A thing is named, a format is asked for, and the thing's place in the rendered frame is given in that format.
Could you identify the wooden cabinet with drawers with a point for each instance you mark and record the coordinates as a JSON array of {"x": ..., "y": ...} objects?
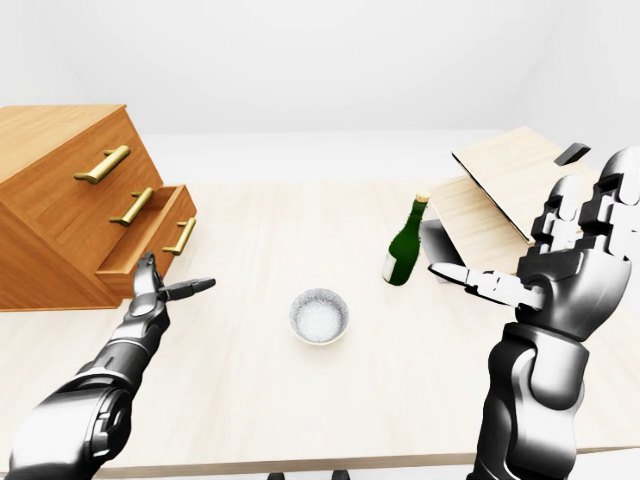
[{"x": 45, "y": 270}]

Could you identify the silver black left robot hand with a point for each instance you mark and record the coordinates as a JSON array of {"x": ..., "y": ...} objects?
[{"x": 147, "y": 302}]

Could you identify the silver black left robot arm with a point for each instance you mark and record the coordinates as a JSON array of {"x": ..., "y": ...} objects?
[{"x": 90, "y": 390}]

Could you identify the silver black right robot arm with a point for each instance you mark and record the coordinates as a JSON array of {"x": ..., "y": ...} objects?
[{"x": 530, "y": 400}]

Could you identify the speckled grey bowl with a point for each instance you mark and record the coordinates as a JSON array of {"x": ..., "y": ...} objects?
[{"x": 320, "y": 317}]

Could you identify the small dark shape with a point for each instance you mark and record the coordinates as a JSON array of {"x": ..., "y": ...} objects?
[
  {"x": 276, "y": 476},
  {"x": 341, "y": 475}
]

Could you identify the green glass bottle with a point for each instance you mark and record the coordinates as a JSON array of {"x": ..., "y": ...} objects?
[{"x": 404, "y": 250}]

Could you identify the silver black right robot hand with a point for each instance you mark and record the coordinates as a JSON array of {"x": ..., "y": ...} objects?
[{"x": 570, "y": 290}]

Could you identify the pale wooden box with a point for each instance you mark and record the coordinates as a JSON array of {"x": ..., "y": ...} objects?
[{"x": 505, "y": 170}]

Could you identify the small black block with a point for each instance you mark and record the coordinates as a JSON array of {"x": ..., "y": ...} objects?
[{"x": 571, "y": 153}]

